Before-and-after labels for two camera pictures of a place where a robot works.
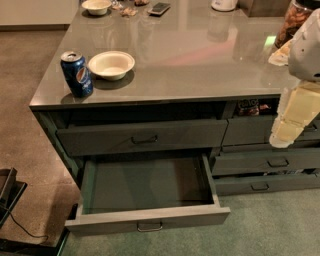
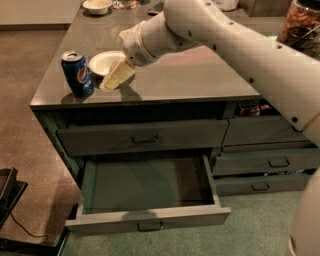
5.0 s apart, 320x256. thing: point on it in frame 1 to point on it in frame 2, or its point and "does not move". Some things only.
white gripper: x=306 y=53 to x=134 y=46
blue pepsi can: x=77 y=75 does not move
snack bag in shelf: x=248 y=107 does not move
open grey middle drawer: x=126 y=193 does not move
